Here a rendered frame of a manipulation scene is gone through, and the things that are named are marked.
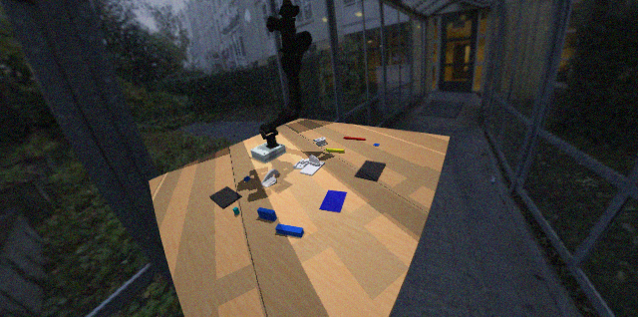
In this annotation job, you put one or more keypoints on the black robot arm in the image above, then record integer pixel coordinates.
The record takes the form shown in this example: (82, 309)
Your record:
(293, 48)

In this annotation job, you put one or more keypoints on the blue flat square pad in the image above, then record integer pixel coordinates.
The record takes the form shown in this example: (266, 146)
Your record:
(333, 201)

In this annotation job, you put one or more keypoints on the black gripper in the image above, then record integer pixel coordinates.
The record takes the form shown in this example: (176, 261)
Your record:
(287, 11)

